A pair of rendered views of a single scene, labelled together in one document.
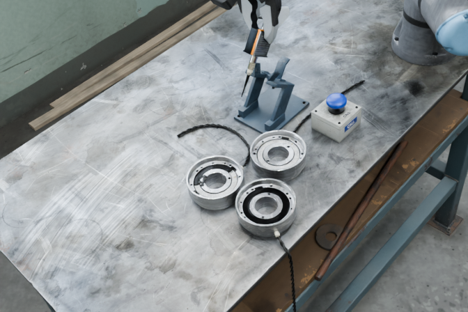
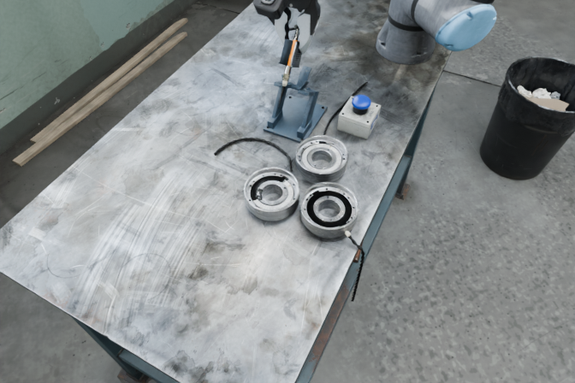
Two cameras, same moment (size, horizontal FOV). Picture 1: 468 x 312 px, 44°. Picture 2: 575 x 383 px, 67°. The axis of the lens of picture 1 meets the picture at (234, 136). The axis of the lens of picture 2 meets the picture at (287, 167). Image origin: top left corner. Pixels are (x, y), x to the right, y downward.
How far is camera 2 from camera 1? 0.34 m
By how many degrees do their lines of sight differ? 16
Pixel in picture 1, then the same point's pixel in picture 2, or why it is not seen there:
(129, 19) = (94, 53)
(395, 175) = not seen: hidden behind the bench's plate
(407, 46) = (395, 49)
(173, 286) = (263, 305)
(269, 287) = not seen: hidden behind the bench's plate
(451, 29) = (456, 27)
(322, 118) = (350, 120)
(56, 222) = (114, 263)
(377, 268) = (370, 238)
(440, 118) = not seen: hidden behind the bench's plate
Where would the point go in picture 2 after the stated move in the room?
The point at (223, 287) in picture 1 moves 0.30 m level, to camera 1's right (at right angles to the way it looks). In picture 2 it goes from (312, 296) to (465, 235)
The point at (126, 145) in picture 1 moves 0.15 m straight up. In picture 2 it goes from (164, 170) to (145, 116)
